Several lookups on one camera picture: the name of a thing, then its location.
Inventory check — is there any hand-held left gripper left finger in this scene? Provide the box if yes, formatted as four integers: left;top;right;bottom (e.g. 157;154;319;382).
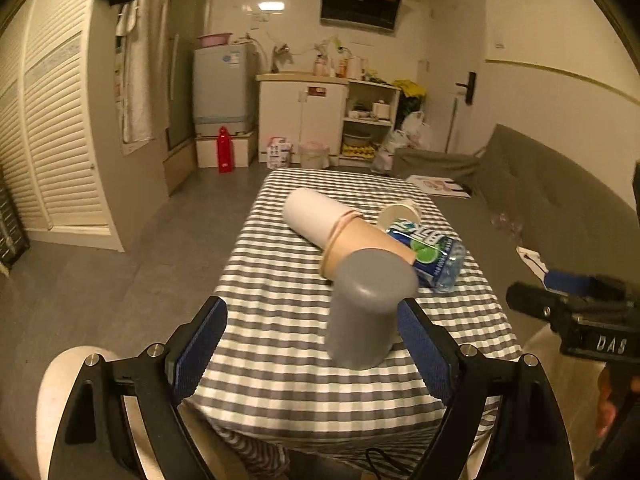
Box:
47;296;229;480

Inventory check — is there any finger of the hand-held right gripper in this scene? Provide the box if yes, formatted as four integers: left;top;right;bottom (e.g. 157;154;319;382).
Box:
505;282;558;322
545;269;601;294

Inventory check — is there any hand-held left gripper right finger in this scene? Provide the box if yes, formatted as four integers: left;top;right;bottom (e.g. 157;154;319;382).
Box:
397;297;576;480

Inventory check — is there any grey cup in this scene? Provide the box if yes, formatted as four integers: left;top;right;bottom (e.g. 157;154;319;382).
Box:
326;248;419;369

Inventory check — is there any white paper cup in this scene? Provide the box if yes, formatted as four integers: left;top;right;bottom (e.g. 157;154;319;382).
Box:
377;199;424;234

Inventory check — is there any person's right hand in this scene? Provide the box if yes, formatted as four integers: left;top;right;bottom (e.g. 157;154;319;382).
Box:
596;367;626;439

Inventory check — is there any white paper bag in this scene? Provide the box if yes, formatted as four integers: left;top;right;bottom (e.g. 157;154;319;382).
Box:
516;245;552;281

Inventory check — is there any grey sofa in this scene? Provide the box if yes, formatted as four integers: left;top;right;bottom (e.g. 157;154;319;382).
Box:
392;123;640;361

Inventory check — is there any grey checked tablecloth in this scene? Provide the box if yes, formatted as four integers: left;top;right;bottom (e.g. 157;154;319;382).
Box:
179;167;524;480

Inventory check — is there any blue label water bottle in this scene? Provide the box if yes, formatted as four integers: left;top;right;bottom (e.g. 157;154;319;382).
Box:
385;219;467;294

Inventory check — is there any white round stool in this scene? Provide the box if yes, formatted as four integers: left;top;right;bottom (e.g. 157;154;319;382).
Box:
37;344;243;480

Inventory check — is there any open magazine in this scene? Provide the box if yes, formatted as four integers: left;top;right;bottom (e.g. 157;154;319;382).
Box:
407;174;474;201

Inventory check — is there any white and beige tumbler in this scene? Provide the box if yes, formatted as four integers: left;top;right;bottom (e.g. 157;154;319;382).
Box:
283;187;419;281

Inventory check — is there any red bottle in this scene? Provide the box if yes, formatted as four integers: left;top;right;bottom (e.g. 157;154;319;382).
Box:
216;126;236;174

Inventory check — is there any white box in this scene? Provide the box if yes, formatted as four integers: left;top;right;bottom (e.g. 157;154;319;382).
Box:
194;130;259;169

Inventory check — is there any white plastic bag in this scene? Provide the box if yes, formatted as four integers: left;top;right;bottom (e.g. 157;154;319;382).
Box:
372;110;432;174

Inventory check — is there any white printed package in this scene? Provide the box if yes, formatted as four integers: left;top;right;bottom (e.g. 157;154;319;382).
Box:
266;136;294;170

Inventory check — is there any pink and white bin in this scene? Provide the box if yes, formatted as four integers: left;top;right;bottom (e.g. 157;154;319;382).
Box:
298;141;331;170

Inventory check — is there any yellow cloth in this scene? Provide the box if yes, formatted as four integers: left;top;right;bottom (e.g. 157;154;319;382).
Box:
392;78;429;99

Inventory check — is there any white louvered wardrobe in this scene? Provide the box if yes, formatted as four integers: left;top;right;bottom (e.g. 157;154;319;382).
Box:
0;0;127;253

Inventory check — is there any white kitchen cabinet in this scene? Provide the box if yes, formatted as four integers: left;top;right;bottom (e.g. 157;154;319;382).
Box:
255;72;402;167

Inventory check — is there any white door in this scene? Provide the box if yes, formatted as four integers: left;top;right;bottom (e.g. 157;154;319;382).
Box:
429;0;487;154

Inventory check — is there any grey washing machine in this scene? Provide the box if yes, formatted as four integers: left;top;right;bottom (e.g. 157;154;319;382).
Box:
192;42;261;137

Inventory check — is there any white hanging towel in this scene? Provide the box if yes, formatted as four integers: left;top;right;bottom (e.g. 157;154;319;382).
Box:
115;0;169;157

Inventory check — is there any black cable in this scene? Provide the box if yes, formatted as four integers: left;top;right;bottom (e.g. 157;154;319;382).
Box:
364;447;417;480

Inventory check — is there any black door handle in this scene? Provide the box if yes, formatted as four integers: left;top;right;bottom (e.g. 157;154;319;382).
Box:
455;70;477;106

